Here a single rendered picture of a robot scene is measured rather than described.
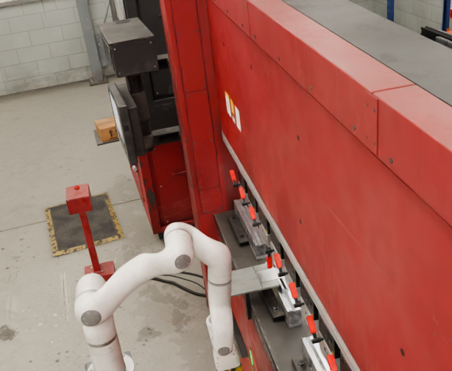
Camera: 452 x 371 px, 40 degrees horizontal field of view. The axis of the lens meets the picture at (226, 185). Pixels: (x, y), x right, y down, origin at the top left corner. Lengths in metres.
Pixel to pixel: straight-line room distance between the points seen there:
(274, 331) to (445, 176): 1.83
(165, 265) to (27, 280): 3.01
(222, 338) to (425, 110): 1.43
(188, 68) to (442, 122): 2.28
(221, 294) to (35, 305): 2.64
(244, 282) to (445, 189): 1.89
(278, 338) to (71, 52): 7.14
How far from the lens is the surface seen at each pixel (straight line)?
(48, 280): 5.02
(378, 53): 1.56
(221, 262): 2.27
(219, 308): 2.39
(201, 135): 3.44
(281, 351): 2.72
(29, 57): 9.35
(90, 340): 2.43
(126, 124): 3.49
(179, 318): 4.32
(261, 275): 2.92
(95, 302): 2.26
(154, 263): 2.21
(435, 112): 1.21
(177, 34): 3.25
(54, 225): 5.69
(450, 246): 1.18
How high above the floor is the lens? 2.77
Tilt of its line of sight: 28 degrees down
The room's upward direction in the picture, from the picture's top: 7 degrees counter-clockwise
